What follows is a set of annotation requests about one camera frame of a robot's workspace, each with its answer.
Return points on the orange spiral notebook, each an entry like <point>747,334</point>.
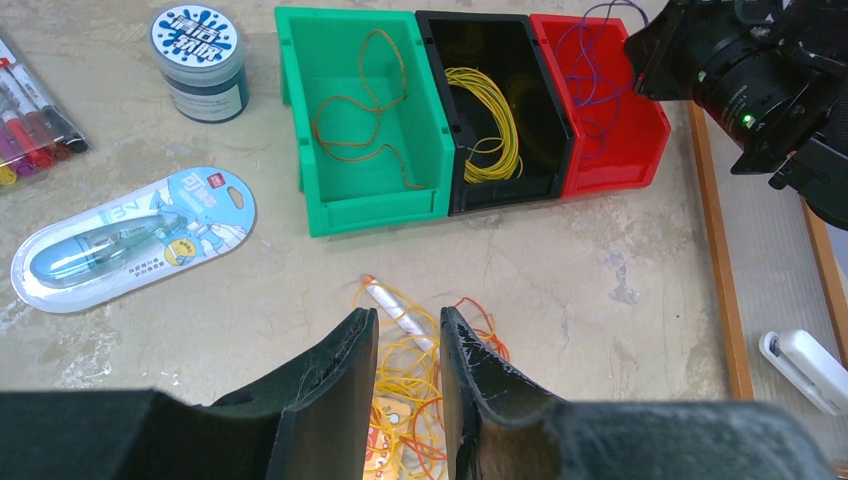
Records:
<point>388,424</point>

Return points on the marker pen set pack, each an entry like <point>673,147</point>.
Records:
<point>36,133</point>

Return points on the round paint jar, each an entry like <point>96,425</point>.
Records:
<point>200,55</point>

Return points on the white stapler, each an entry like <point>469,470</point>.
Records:
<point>809,367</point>

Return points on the correction tape blister pack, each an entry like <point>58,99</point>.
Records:
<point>157,231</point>

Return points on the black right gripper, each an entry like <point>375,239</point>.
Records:
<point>655,52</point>

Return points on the wooden rack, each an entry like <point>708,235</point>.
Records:
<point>829,268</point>

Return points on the black plastic bin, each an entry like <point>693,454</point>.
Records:
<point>513,138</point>

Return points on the white orange marker pen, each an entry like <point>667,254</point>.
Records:
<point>399,314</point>

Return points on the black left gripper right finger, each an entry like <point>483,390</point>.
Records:
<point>499,424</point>

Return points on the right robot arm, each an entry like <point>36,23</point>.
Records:
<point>771,74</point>

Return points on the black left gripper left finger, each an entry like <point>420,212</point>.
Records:
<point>307,419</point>

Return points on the green plastic bin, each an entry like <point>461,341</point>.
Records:
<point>373,140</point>

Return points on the red plastic bin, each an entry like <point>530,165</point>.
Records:
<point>620,137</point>

